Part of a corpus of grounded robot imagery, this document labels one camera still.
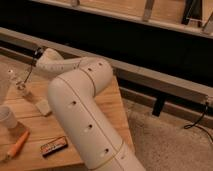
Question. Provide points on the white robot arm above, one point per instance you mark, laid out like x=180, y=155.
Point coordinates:
x=71, y=98

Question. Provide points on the white sponge block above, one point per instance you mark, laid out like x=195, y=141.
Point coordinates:
x=43, y=107

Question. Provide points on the black candy bar box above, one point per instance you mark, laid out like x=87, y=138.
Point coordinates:
x=54, y=146

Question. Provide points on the clear plastic bottle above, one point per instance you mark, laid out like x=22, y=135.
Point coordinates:
x=18, y=83

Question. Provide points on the white paper cup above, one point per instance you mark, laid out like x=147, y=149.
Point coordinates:
x=7, y=117

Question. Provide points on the orange marker pen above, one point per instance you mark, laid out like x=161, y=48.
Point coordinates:
x=15, y=148

